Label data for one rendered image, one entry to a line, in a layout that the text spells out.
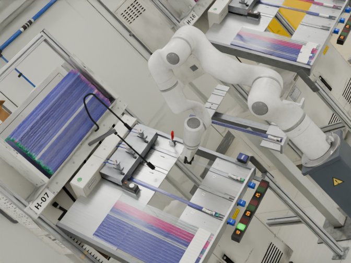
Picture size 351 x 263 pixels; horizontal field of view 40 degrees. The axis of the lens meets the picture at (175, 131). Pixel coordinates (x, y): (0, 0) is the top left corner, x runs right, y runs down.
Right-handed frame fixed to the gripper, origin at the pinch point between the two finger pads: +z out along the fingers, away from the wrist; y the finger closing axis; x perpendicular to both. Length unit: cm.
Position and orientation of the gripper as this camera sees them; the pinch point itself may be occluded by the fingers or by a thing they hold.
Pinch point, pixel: (189, 159)
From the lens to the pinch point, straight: 245.9
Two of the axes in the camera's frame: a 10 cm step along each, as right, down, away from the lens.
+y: -5.0, 7.1, -5.1
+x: 8.7, 4.2, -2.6
